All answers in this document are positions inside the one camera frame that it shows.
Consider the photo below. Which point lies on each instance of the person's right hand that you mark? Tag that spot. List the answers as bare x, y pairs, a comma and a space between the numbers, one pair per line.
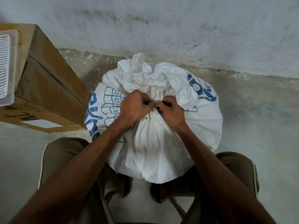
171, 111

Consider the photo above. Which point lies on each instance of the person's left forearm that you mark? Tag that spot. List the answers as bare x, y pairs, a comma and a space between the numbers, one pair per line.
77, 170

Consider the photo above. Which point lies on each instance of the person's left sandal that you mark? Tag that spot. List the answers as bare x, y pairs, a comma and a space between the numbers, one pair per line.
127, 186

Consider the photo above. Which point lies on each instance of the person's right sandal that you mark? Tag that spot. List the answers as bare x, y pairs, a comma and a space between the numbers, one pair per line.
156, 192

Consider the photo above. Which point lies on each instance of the person's left fingers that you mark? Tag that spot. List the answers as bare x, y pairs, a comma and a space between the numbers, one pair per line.
148, 101

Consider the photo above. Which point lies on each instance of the brown cardboard box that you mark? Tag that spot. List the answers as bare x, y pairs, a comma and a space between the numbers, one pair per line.
49, 90

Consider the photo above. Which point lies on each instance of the white woven sack blue print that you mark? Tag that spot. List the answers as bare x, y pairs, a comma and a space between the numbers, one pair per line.
158, 128

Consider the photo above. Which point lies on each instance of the person's right fingers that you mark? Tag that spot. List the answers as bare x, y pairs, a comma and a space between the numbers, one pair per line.
163, 103

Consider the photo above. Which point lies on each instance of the person's left hand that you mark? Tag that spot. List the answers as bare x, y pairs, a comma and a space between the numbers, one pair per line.
133, 107

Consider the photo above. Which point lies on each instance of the clear plastic slotted tray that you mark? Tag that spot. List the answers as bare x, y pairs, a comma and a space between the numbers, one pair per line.
7, 67

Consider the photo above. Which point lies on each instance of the person's right forearm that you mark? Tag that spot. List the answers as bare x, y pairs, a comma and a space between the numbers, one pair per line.
217, 174

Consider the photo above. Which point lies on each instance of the person's sandal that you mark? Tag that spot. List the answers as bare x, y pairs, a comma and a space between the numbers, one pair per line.
156, 192
127, 186

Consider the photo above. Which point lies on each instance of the person's olive trousers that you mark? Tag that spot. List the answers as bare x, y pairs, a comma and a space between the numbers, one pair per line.
70, 160

